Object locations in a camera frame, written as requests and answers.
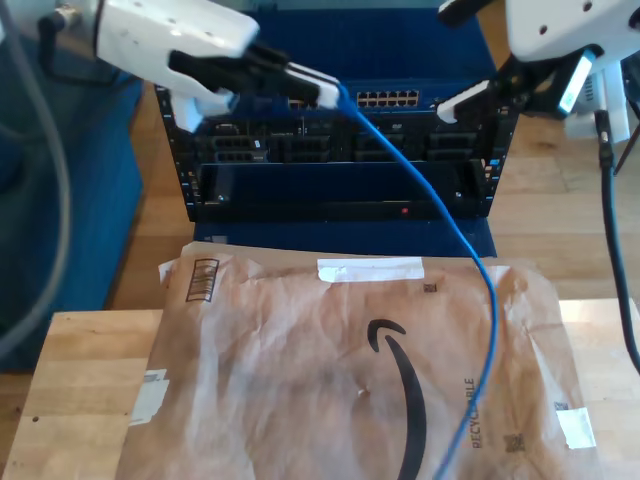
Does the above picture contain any long white tape strip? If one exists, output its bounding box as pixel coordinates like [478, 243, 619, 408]
[317, 256, 425, 282]

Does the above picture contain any black angled connector cable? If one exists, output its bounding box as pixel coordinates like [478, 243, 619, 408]
[38, 9, 99, 77]

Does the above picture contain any short white tape strip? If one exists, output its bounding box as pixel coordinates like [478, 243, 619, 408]
[554, 407, 597, 450]

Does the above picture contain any black rack shelf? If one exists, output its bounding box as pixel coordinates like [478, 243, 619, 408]
[192, 158, 496, 222]

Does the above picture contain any blue network switch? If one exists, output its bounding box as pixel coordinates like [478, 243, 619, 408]
[229, 0, 503, 119]

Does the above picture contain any grey cable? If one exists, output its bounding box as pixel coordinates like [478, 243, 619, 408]
[0, 7, 71, 359]

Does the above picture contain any dark chair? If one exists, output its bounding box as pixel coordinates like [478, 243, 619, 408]
[612, 44, 640, 176]

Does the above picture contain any brown packing paper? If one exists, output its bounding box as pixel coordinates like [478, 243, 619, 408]
[113, 239, 610, 480]

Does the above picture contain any blue network cable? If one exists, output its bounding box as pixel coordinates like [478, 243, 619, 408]
[335, 79, 501, 480]

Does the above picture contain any blue sofa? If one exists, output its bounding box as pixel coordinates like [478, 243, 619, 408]
[0, 0, 146, 374]

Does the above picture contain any white shipping label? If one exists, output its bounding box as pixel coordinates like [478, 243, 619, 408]
[128, 367, 171, 429]

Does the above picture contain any black rack frame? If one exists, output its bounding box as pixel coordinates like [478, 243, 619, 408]
[154, 82, 524, 224]

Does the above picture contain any black rack server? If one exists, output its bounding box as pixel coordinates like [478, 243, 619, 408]
[188, 112, 501, 165]

